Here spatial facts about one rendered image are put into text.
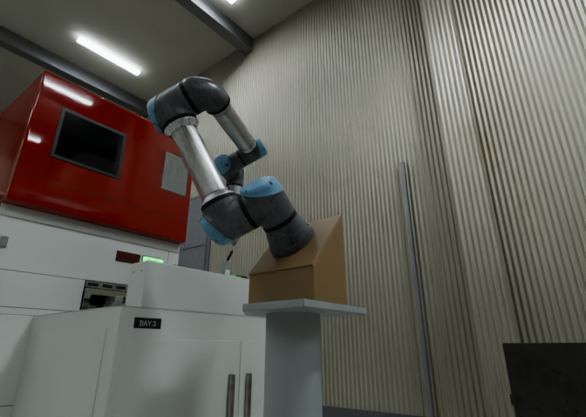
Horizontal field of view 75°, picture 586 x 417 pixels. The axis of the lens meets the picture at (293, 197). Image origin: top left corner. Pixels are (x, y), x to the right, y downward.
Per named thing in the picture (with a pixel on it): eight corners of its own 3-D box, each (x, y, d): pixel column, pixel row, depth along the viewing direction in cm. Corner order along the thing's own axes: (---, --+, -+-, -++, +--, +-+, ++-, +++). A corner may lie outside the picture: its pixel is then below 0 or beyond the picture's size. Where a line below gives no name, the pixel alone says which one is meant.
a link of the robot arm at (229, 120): (207, 56, 122) (262, 141, 164) (178, 73, 122) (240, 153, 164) (218, 78, 116) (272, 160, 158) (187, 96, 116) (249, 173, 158)
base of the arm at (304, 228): (322, 225, 121) (307, 200, 118) (299, 256, 111) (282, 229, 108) (287, 230, 131) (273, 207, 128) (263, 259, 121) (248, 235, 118)
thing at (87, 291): (79, 311, 158) (84, 287, 161) (170, 317, 190) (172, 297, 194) (81, 311, 157) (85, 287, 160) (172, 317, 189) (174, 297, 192)
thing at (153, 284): (123, 308, 118) (130, 263, 123) (248, 318, 159) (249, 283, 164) (140, 306, 113) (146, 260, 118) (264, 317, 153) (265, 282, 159)
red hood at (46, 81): (-50, 233, 184) (-13, 126, 206) (112, 261, 244) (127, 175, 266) (6, 198, 141) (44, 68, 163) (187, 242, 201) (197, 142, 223)
